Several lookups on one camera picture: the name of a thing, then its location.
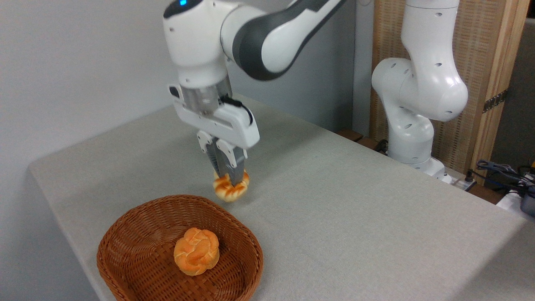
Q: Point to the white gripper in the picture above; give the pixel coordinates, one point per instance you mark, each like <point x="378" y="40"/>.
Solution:
<point x="230" y="125"/>

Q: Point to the braided long bread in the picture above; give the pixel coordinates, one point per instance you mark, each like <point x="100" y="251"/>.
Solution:
<point x="228" y="192"/>

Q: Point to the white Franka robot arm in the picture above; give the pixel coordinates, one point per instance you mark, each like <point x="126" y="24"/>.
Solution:
<point x="422" y="83"/>

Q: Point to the round knotted bread roll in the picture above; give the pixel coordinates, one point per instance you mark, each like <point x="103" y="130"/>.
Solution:
<point x="196" y="251"/>

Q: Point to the brown wicker basket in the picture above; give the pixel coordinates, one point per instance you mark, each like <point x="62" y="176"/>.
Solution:
<point x="138" y="255"/>

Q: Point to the brown wooden block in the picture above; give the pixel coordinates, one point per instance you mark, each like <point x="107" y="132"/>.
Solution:
<point x="349" y="134"/>

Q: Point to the brass hinge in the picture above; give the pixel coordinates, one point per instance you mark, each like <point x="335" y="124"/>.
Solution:
<point x="494" y="101"/>

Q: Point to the wooden woven screen panel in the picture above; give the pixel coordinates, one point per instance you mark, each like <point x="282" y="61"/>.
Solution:
<point x="480" y="37"/>

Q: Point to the grey box device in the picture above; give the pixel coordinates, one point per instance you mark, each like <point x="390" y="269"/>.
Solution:
<point x="528" y="205"/>

